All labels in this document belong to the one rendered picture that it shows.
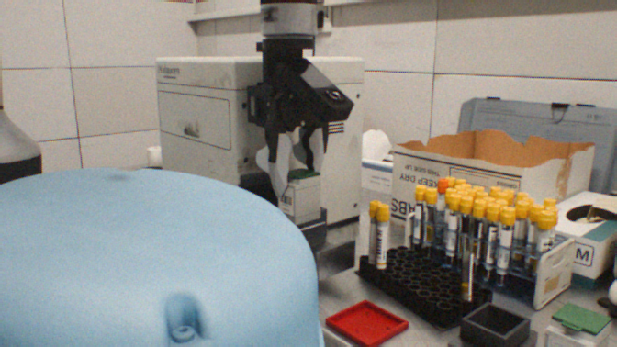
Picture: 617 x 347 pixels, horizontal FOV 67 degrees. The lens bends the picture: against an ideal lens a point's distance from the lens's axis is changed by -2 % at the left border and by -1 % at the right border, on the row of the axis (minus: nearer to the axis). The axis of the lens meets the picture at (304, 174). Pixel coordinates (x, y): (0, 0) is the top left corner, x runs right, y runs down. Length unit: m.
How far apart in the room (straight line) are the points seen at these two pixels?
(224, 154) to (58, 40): 1.30
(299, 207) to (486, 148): 0.54
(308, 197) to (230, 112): 0.17
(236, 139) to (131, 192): 0.52
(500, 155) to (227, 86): 0.61
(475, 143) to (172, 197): 0.95
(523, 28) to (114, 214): 1.02
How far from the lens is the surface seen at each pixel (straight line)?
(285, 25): 0.62
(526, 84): 1.10
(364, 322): 0.58
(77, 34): 1.97
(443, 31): 1.21
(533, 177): 0.77
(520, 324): 0.55
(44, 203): 0.17
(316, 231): 0.67
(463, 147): 1.05
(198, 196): 0.18
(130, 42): 2.03
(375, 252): 0.66
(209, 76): 0.74
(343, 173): 0.85
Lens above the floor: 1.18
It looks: 14 degrees down
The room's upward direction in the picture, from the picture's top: straight up
